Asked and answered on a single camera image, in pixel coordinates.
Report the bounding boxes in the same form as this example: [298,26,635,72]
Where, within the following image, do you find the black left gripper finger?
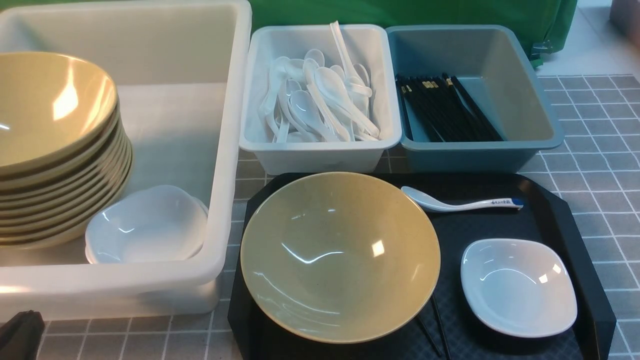
[0,310,45,360]

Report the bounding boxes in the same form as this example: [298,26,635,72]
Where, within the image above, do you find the yellow noodle bowl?
[239,172,441,344]

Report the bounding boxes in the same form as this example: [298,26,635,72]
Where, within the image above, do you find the black chopstick pair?
[416,295,452,360]

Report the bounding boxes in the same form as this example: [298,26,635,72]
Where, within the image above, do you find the white spoon blue handle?
[400,186,525,214]

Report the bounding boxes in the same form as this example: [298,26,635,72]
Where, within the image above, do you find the white square sauce dish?
[460,238,578,338]

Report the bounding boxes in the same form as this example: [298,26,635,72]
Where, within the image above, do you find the white dishes in tub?
[85,184,209,265]

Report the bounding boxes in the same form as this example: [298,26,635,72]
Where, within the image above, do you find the stack of yellow bowls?
[0,51,134,250]

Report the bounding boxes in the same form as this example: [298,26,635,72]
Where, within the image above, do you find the large white plastic tub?
[1,0,252,322]

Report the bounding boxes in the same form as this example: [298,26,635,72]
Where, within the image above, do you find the pile of white spoons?
[257,21,381,143]

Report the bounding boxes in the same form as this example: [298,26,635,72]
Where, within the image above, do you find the white plastic spoon bin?
[239,24,403,176]

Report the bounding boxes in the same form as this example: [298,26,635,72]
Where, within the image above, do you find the bundle of black chopsticks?
[395,72,505,142]

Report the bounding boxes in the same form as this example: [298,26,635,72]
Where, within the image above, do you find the blue plastic chopstick bin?
[386,24,564,173]

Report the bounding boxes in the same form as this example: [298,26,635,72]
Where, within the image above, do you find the metal backdrop clamp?
[530,39,554,60]

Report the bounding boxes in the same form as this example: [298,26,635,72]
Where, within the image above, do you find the green backdrop cloth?
[0,0,579,68]

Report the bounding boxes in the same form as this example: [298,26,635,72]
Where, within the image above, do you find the grey checkered tablecloth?
[38,75,639,360]

